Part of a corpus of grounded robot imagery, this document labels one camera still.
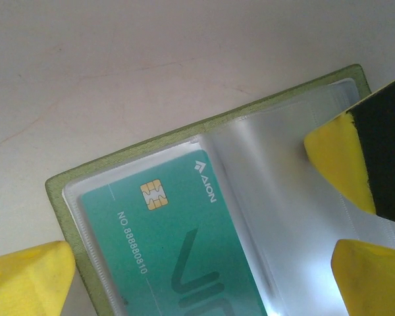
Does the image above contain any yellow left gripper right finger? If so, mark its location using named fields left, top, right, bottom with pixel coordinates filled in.
left=330, top=238, right=395, bottom=316

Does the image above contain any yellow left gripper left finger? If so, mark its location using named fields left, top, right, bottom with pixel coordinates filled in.
left=0, top=240, right=76, bottom=316

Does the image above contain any clear plastic bag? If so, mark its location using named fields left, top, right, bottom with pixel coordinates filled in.
left=45, top=64, right=395, bottom=316

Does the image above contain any teal chip card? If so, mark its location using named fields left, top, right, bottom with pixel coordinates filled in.
left=78, top=149, right=271, bottom=316

